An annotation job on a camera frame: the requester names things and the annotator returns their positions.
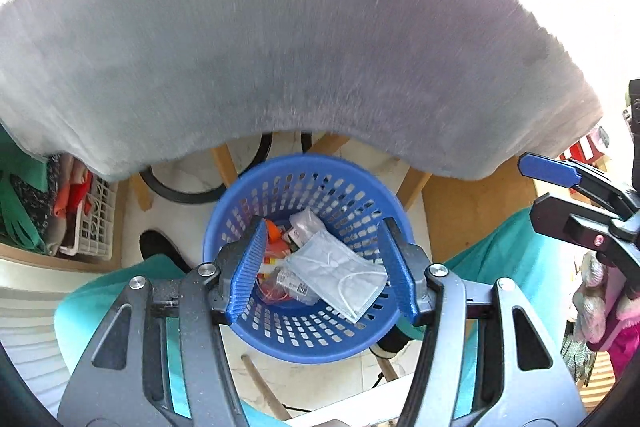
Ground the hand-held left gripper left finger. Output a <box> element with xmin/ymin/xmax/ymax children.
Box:
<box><xmin>57</xmin><ymin>216</ymin><xmax>271</xmax><ymax>427</ymax></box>

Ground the wooden stick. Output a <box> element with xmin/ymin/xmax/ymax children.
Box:
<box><xmin>241</xmin><ymin>354</ymin><xmax>292</xmax><ymax>421</ymax></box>

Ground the green cloth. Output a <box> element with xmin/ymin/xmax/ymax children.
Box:
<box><xmin>0</xmin><ymin>127</ymin><xmax>52</xmax><ymax>254</ymax></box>

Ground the person's black shoe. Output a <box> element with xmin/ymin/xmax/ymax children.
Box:
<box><xmin>369</xmin><ymin>326</ymin><xmax>412</xmax><ymax>359</ymax></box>
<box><xmin>139</xmin><ymin>229</ymin><xmax>192</xmax><ymax>276</ymax></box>

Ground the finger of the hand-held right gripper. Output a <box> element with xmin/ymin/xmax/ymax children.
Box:
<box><xmin>517</xmin><ymin>152</ymin><xmax>640</xmax><ymax>214</ymax></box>
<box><xmin>530</xmin><ymin>193</ymin><xmax>640</xmax><ymax>269</ymax></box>

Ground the person's right leg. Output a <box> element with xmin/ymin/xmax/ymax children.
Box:
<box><xmin>397</xmin><ymin>207</ymin><xmax>587</xmax><ymax>424</ymax></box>

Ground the light blue face mask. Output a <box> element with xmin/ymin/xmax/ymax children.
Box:
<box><xmin>284</xmin><ymin>229</ymin><xmax>390</xmax><ymax>324</ymax></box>

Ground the black ring hoop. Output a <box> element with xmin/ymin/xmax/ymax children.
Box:
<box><xmin>138</xmin><ymin>132</ymin><xmax>274</xmax><ymax>208</ymax></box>

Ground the white plastic crate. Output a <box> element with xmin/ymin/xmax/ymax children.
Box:
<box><xmin>59</xmin><ymin>174</ymin><xmax>119</xmax><ymax>264</ymax></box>

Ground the red box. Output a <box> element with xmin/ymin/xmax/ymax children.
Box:
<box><xmin>559</xmin><ymin>126</ymin><xmax>610</xmax><ymax>164</ymax></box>

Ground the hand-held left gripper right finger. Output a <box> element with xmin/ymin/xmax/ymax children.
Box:
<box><xmin>377</xmin><ymin>218</ymin><xmax>587</xmax><ymax>427</ymax></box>

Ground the grey plush blanket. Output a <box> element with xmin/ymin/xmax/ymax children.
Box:
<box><xmin>0</xmin><ymin>0</ymin><xmax>604</xmax><ymax>184</ymax></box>

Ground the blue plastic basket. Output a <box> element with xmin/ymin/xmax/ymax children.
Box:
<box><xmin>202</xmin><ymin>154</ymin><xmax>432</xmax><ymax>366</ymax></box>

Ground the small white wrapper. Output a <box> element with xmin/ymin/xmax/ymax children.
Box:
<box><xmin>288</xmin><ymin>209</ymin><xmax>332</xmax><ymax>251</ymax></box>

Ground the pink fluffy garment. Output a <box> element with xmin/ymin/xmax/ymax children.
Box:
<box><xmin>570</xmin><ymin>252</ymin><xmax>640</xmax><ymax>379</ymax></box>

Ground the labelled clear packet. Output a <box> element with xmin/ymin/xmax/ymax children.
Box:
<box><xmin>276</xmin><ymin>266</ymin><xmax>322</xmax><ymax>306</ymax></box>

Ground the orange plastic piece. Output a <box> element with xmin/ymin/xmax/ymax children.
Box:
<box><xmin>265</xmin><ymin>219</ymin><xmax>287</xmax><ymax>254</ymax></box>

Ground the orange red cloth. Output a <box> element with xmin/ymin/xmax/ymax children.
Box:
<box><xmin>54</xmin><ymin>171</ymin><xmax>94</xmax><ymax>219</ymax></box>

